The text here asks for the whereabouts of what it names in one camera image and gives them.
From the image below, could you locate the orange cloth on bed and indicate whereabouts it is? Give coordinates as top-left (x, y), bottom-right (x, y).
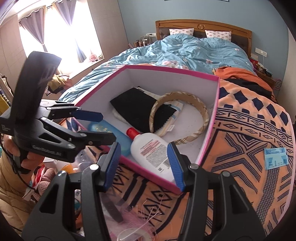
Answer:
top-left (212, 66), bottom-right (275, 91)

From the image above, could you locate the blue floral duvet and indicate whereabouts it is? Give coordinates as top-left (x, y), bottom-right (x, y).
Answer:
top-left (59, 34), bottom-right (253, 102)

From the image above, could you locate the blue bottle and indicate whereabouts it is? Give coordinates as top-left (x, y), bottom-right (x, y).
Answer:
top-left (87, 119), bottom-right (133, 158)

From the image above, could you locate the black cloth swatch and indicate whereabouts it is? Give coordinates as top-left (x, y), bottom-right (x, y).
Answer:
top-left (153, 104), bottom-right (176, 133)

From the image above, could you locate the white tape roll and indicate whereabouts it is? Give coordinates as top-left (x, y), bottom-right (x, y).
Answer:
top-left (117, 228), bottom-right (152, 241)

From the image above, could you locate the blue sachet packet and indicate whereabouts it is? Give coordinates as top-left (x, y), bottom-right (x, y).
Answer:
top-left (264, 148), bottom-right (288, 170)

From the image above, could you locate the white bottle red cap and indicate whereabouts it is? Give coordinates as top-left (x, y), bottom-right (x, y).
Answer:
top-left (126, 128), bottom-right (174, 182)

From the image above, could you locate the pink crochet item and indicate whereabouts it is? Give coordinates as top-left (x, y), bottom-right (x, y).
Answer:
top-left (31, 168), bottom-right (56, 202)

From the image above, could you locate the plaid beige headband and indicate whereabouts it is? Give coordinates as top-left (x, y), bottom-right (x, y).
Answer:
top-left (149, 90), bottom-right (210, 145)

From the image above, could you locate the wooden bed headboard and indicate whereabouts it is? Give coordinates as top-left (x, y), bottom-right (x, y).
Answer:
top-left (155, 19), bottom-right (253, 58)

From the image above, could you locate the pink cardboard box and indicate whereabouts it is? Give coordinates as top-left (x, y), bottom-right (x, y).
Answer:
top-left (74, 65), bottom-right (219, 194)

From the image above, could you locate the person left hand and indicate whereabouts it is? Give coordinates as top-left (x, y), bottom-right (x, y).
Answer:
top-left (4, 135), bottom-right (45, 170)

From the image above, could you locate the black velvet pouch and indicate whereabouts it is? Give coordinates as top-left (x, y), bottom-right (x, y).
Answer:
top-left (110, 88), bottom-right (156, 133)

